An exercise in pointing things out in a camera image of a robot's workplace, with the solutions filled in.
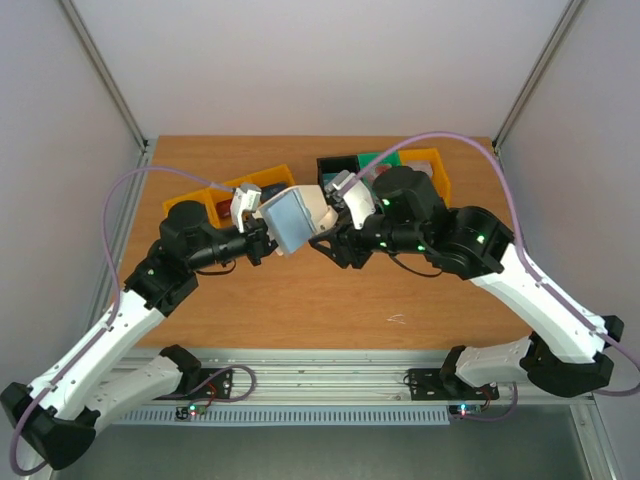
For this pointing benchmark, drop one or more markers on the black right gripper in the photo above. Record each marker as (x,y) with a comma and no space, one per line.
(351,245)

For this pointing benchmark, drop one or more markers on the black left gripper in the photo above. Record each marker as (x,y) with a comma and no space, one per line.
(259,241)

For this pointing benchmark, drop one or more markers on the beige card holder wallet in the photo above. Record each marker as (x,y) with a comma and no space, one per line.
(296,215)

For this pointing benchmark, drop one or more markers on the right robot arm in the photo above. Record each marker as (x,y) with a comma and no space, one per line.
(563,355)

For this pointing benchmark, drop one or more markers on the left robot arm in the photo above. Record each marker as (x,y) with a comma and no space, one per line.
(57,416)

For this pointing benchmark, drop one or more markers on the blue VIP card stack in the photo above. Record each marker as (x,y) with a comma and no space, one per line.
(272,190)

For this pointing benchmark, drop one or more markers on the yellow bin with red cards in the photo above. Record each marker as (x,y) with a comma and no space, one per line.
(221,200)

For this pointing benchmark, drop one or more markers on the yellow bin with blue cards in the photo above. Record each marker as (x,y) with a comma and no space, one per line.
(279,173)

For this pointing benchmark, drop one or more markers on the green bin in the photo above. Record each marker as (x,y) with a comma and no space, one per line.
(370,165)

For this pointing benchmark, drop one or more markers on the right yellow bin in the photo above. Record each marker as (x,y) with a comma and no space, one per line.
(428,160)

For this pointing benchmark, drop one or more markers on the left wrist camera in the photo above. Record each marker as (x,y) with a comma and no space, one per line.
(246,199)

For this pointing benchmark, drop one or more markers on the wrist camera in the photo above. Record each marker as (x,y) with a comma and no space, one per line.
(346,189)
(246,199)

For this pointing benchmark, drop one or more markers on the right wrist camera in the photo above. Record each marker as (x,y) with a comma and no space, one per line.
(346,189)

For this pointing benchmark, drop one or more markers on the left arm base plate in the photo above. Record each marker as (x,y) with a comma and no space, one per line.
(215,383)

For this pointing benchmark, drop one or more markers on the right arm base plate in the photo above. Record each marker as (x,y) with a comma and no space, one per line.
(426,384)

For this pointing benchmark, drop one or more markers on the grey slotted cable duct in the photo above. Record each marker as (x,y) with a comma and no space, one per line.
(275,416)

